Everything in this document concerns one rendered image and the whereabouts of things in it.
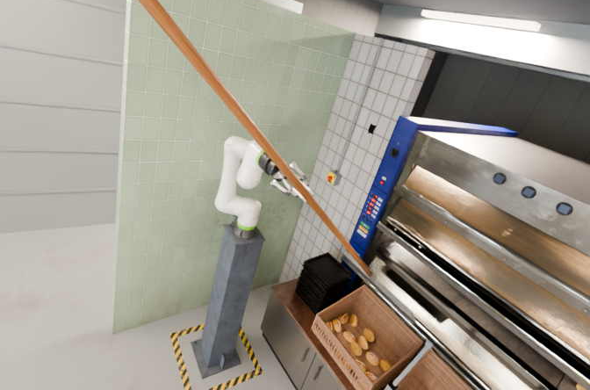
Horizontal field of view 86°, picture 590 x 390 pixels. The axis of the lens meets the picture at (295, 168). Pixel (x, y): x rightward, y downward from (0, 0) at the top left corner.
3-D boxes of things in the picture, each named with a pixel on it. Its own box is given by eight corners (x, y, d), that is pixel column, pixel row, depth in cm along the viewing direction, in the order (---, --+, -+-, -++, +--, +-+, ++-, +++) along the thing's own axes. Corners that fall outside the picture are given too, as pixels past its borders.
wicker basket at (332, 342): (354, 307, 261) (365, 282, 250) (409, 369, 221) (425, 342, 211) (309, 328, 231) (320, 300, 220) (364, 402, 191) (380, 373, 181)
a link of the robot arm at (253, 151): (246, 133, 139) (266, 137, 146) (236, 158, 142) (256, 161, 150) (261, 146, 129) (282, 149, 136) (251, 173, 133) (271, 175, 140)
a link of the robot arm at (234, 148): (217, 202, 212) (228, 130, 187) (241, 208, 213) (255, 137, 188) (211, 213, 201) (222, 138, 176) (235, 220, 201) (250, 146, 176)
